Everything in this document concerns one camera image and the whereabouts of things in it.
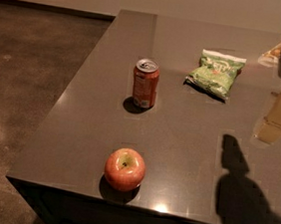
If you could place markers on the red coke can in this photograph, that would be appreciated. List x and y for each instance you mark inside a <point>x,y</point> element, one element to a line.
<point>146,76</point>

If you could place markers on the green chip bag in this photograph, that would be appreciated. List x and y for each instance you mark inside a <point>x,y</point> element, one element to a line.
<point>216,73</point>

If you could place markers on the red apple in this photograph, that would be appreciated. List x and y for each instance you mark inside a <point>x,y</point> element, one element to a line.
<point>124,169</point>

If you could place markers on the yellow snack bag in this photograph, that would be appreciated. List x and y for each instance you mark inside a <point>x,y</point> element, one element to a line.
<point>271,58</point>

